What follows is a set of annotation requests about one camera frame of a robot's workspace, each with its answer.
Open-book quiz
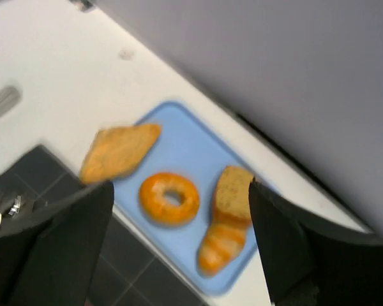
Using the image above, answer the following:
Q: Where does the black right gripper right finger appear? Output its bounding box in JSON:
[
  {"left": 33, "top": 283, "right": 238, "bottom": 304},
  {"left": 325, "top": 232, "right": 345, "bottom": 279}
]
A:
[{"left": 248, "top": 179, "right": 383, "bottom": 305}]

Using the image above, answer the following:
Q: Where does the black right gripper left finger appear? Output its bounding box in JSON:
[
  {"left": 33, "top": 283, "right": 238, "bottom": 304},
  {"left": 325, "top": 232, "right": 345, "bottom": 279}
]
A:
[{"left": 0, "top": 181, "right": 114, "bottom": 305}]

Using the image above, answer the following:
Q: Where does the brown bread slice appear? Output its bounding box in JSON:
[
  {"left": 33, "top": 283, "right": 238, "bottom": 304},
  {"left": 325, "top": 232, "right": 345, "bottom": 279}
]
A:
[{"left": 212, "top": 165, "right": 254, "bottom": 226}]

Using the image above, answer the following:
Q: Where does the flat toasted bread slice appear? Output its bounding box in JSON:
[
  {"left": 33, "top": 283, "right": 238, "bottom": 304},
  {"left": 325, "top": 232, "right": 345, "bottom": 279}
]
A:
[{"left": 79, "top": 124, "right": 162, "bottom": 184}]

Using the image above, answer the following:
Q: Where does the dark checked placemat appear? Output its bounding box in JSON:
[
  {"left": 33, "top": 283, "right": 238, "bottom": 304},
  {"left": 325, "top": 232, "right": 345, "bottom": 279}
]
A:
[{"left": 0, "top": 145, "right": 204, "bottom": 305}]

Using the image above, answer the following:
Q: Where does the orange striped croissant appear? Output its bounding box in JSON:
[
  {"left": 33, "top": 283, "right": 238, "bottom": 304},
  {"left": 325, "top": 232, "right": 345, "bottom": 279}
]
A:
[{"left": 197, "top": 220, "right": 251, "bottom": 277}]

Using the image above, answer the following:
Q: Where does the orange glazed bagel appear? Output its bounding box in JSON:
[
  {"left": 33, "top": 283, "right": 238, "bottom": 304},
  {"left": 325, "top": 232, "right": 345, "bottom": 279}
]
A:
[{"left": 139, "top": 172, "right": 200, "bottom": 227}]

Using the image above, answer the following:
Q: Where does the light blue plastic tray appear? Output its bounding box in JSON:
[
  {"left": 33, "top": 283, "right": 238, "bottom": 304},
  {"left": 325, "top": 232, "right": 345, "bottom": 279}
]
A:
[{"left": 113, "top": 101, "right": 258, "bottom": 296}]

